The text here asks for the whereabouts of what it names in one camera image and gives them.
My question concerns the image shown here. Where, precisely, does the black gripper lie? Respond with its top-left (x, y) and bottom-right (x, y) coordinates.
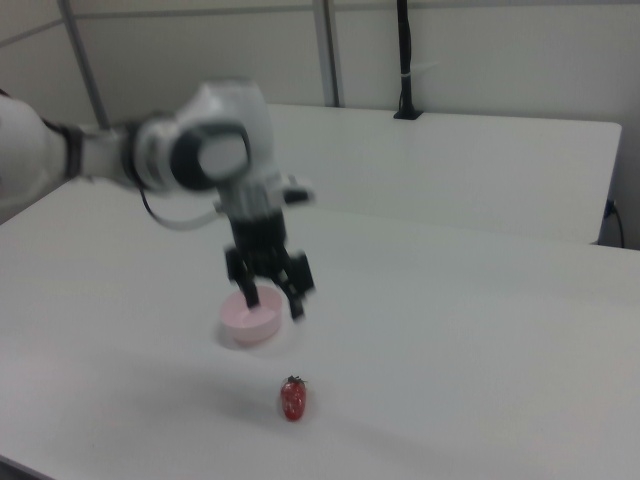
top-left (224, 212), bottom-right (317, 322)

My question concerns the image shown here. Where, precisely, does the red strawberry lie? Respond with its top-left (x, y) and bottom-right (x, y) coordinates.
top-left (279, 374), bottom-right (309, 423)

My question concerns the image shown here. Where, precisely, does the pink bowl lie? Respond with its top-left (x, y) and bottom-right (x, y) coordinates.
top-left (218, 285), bottom-right (285, 347)

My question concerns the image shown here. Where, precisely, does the white side table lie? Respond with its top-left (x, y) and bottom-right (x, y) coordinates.
top-left (264, 103), bottom-right (623, 246)

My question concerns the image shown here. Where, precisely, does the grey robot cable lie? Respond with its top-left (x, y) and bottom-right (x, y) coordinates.
top-left (138, 187), bottom-right (224, 232)

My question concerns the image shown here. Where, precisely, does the grey partition post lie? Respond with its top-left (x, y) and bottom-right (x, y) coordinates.
top-left (58, 0), bottom-right (110, 130)
top-left (313, 0), bottom-right (346, 107)

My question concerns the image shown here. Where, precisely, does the black camera pole with base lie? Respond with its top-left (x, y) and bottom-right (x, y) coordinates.
top-left (393, 0), bottom-right (425, 121)

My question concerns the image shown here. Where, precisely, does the black wall cable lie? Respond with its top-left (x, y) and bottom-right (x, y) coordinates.
top-left (604, 199), bottom-right (626, 247)

